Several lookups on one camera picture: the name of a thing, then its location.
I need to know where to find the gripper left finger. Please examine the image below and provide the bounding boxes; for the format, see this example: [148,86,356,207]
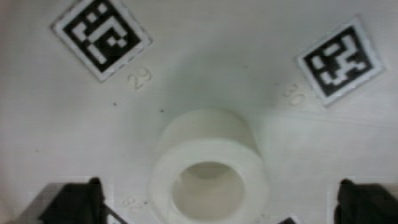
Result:
[39,177,107,224]

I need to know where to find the white round table top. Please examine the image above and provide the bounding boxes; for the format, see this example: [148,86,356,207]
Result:
[0,0,398,224]

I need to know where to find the white cylindrical table leg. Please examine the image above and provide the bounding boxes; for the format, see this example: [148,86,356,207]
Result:
[148,109,269,224]

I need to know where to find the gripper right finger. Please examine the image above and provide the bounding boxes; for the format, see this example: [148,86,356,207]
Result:
[334,179,398,224]

